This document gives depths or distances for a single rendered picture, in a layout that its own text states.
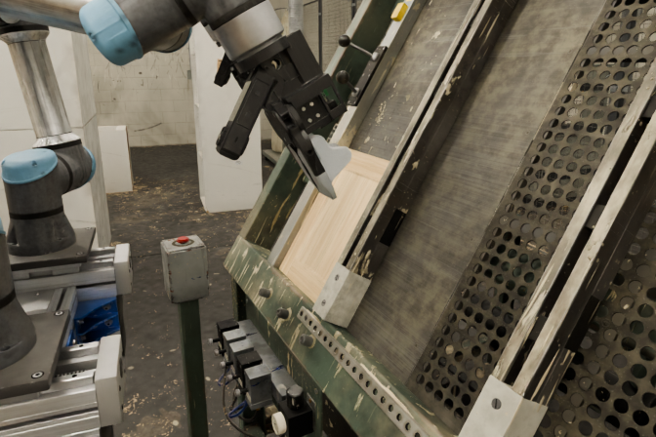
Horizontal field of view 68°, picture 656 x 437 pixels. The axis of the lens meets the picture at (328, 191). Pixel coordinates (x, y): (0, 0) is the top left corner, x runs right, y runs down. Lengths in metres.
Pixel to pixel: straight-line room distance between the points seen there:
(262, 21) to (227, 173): 4.43
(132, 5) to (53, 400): 0.62
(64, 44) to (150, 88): 5.92
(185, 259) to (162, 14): 1.07
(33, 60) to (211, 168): 3.63
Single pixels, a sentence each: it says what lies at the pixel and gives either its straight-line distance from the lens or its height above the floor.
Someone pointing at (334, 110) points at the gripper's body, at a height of 1.42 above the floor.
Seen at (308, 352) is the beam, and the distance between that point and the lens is 1.18.
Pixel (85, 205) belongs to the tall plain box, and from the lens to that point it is 3.49.
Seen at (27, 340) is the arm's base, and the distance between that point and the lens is 0.93.
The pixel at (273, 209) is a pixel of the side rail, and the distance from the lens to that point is 1.67.
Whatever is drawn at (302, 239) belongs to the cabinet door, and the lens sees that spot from 1.42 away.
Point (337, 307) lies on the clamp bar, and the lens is 1.13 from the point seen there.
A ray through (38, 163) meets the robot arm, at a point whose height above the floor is 1.25.
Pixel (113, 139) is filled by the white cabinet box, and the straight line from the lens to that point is 6.08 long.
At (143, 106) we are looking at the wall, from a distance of 9.25.
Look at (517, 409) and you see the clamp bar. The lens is 0.79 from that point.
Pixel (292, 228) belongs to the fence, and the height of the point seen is 1.01.
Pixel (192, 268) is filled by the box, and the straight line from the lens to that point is 1.58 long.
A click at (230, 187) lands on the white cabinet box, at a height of 0.24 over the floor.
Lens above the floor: 1.48
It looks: 15 degrees down
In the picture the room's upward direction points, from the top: straight up
